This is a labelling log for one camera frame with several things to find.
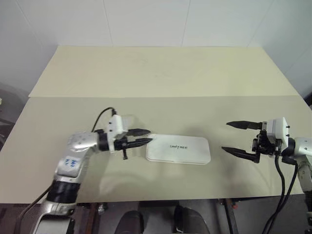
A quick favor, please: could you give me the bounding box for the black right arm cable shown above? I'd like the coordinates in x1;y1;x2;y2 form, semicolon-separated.
274;163;299;234
262;148;286;234

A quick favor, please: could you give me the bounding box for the dark rounded shape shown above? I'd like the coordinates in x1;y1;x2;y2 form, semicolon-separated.
116;210;145;234
173;204;208;234

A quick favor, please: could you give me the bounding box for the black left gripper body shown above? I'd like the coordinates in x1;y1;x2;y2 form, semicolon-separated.
114;131;134;160

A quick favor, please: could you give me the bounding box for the white plastic case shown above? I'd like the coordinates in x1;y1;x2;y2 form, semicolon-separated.
145;133;212;166

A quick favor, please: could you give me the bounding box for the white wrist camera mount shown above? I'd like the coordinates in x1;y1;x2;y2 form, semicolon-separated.
265;117;291;145
106;114;134;153

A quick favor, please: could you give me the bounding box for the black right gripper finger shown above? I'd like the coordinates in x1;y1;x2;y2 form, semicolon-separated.
221;145;260;164
226;120;260;131

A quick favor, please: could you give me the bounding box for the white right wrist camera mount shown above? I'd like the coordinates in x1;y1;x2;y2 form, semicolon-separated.
265;117;291;145

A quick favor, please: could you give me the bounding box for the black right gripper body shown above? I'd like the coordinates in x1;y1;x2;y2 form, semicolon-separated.
252;121;281;157

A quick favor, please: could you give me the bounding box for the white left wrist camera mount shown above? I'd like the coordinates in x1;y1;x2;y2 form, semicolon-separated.
106;114;134;153

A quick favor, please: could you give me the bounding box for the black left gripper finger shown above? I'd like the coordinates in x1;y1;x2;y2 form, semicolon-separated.
128;137;153;148
126;128;151;137

